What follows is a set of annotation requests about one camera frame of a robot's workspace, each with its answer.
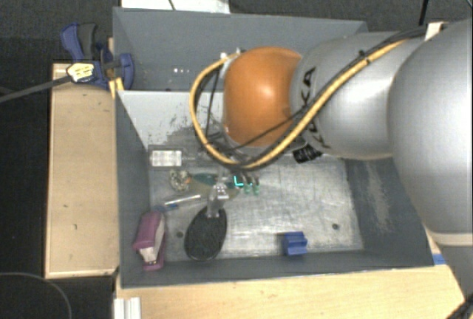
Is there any black cylinder on white bracket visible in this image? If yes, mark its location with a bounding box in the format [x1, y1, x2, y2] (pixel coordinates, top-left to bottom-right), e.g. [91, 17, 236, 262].
[292, 142, 323, 165]

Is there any silver and blue pen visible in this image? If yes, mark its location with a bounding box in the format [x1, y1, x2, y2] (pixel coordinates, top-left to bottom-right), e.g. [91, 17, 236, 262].
[154, 193, 203, 211]

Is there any purple stapler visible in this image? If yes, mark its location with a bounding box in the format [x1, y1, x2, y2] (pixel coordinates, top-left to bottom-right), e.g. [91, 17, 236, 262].
[132, 210, 167, 272]

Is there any blue block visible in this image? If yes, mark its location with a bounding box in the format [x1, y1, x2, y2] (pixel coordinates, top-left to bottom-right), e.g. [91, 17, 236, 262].
[280, 230, 308, 257]

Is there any pale wood flat board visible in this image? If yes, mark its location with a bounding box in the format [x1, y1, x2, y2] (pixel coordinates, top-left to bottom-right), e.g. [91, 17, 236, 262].
[44, 63, 120, 279]

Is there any clear plastic box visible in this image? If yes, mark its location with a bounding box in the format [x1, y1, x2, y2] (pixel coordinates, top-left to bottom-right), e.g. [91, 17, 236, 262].
[149, 148, 185, 168]

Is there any grey metal bin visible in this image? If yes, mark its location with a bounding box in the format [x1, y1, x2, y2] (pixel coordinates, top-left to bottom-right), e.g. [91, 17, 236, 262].
[112, 6, 435, 289]

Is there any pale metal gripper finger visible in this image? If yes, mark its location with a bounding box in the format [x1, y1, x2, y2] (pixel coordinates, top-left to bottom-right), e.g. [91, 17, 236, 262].
[206, 184, 229, 219]

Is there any black oval brush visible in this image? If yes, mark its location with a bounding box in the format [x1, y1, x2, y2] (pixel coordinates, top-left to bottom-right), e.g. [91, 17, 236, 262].
[183, 205, 228, 262]

